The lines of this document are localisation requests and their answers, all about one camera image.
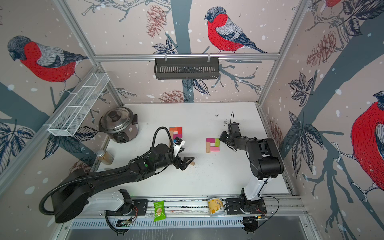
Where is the black hanging wall basket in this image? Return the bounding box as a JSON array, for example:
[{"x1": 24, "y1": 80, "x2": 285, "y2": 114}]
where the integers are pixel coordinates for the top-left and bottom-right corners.
[{"x1": 154, "y1": 58, "x2": 220, "y2": 80}]

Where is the green snack packet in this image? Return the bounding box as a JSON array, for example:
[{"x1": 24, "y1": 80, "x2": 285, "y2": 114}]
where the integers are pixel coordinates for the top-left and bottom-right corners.
[{"x1": 154, "y1": 201, "x2": 166, "y2": 222}]

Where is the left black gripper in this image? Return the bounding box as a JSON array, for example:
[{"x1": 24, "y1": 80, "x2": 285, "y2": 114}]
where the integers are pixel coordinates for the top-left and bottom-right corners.
[{"x1": 154, "y1": 152, "x2": 195, "y2": 171}]

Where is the natural wood block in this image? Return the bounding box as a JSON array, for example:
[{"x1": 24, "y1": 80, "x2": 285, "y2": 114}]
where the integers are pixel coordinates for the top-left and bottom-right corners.
[{"x1": 206, "y1": 142, "x2": 211, "y2": 154}]

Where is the white wire mesh basket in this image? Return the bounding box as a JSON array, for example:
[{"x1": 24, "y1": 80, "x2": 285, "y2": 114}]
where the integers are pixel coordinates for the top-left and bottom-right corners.
[{"x1": 48, "y1": 73, "x2": 110, "y2": 137}]

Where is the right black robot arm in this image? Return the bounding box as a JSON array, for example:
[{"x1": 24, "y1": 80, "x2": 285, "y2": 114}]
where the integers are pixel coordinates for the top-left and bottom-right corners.
[{"x1": 220, "y1": 122, "x2": 284, "y2": 204}]

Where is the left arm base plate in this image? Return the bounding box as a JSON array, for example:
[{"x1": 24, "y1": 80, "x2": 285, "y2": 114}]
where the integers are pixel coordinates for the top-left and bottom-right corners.
[{"x1": 105, "y1": 199, "x2": 149, "y2": 217}]

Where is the light pink block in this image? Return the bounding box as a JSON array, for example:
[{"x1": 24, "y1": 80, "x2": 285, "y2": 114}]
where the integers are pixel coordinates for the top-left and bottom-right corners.
[{"x1": 210, "y1": 147, "x2": 220, "y2": 152}]

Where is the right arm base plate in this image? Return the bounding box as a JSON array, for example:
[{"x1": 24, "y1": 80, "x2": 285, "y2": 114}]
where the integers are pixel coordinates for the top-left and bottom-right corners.
[{"x1": 225, "y1": 198, "x2": 267, "y2": 215}]

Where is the yellow snack can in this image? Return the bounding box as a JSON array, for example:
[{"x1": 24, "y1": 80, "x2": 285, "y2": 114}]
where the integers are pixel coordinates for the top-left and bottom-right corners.
[{"x1": 208, "y1": 198, "x2": 225, "y2": 217}]

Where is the glass spice jar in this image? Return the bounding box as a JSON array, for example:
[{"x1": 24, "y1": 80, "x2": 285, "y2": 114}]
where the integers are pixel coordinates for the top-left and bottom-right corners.
[{"x1": 96, "y1": 150, "x2": 114, "y2": 165}]

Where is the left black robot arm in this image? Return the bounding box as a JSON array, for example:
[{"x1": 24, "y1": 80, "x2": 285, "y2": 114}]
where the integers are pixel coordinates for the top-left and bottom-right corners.
[{"x1": 39, "y1": 144, "x2": 195, "y2": 223}]

